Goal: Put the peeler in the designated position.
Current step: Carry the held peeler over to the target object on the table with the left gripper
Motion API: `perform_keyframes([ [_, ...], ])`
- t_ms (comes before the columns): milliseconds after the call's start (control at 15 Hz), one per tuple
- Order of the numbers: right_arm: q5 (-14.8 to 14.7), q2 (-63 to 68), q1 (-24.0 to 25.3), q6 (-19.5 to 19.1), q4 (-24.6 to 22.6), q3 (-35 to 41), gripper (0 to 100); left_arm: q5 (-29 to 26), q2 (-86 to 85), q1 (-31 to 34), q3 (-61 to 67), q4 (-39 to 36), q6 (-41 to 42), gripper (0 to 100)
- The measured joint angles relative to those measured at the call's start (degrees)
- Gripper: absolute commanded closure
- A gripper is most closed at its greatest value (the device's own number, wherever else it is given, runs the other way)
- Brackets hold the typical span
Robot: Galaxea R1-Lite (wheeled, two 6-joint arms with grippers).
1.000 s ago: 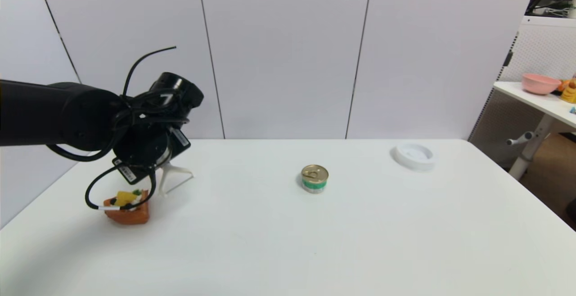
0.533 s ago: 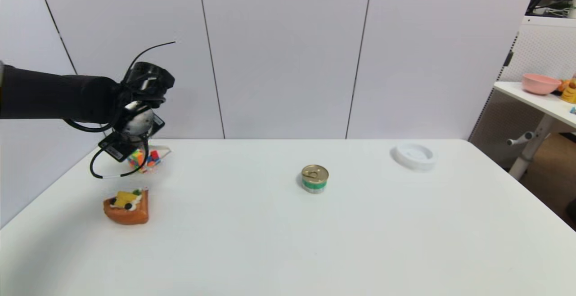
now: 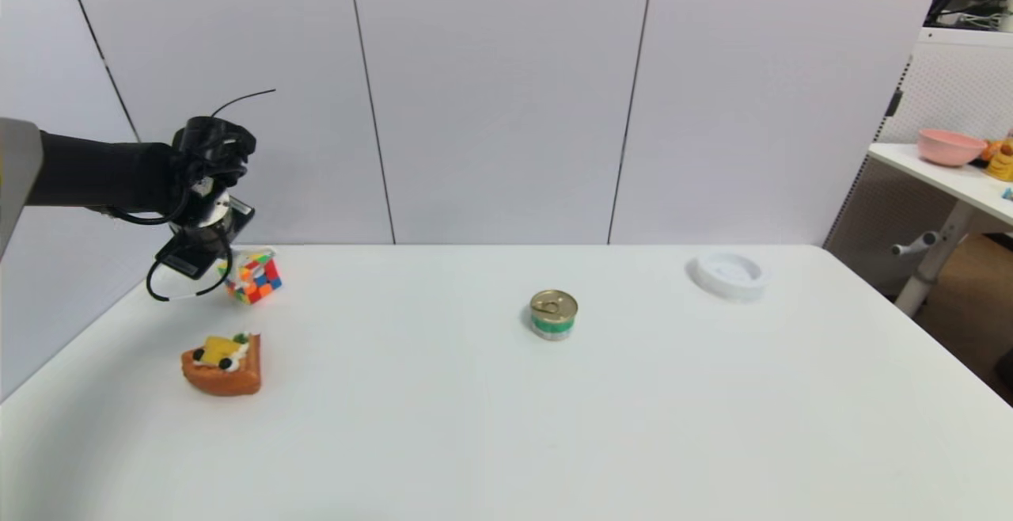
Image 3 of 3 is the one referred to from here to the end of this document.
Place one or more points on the white round lid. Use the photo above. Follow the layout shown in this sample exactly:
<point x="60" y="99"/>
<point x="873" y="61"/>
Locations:
<point x="726" y="275"/>

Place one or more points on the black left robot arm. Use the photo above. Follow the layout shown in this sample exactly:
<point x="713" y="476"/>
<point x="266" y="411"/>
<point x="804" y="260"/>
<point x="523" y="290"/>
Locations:
<point x="95" y="173"/>

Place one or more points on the multicoloured puzzle cube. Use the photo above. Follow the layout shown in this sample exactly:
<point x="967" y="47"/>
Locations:
<point x="257" y="282"/>

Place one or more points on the yellow toy figure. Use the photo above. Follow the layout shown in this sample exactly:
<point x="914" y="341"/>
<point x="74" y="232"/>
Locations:
<point x="1002" y="165"/>

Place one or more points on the orange toy fruit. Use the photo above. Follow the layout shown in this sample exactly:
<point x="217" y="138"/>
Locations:
<point x="989" y="153"/>

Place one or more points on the gold-lidded green-label tin can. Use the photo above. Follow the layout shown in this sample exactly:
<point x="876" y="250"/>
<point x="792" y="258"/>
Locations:
<point x="553" y="315"/>

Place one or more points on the pink bowl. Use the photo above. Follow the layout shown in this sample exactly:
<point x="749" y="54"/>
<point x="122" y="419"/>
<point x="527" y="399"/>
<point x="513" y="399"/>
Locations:
<point x="947" y="149"/>

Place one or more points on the brown toy cake slice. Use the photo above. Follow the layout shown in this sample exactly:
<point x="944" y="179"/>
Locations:
<point x="225" y="377"/>

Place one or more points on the black clip on partition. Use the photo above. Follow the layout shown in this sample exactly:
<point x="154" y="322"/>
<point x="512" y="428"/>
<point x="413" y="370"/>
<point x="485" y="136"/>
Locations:
<point x="892" y="104"/>

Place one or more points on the white side table top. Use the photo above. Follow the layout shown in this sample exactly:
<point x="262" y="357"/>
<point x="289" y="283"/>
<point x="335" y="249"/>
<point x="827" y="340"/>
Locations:
<point x="950" y="180"/>

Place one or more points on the white side table leg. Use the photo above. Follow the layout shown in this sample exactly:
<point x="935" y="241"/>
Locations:
<point x="938" y="256"/>

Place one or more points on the white pegboard panel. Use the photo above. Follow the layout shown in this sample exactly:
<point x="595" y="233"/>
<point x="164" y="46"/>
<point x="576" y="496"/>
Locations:
<point x="957" y="85"/>

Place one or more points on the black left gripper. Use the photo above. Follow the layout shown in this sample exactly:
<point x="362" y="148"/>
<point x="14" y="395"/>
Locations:
<point x="202" y="248"/>

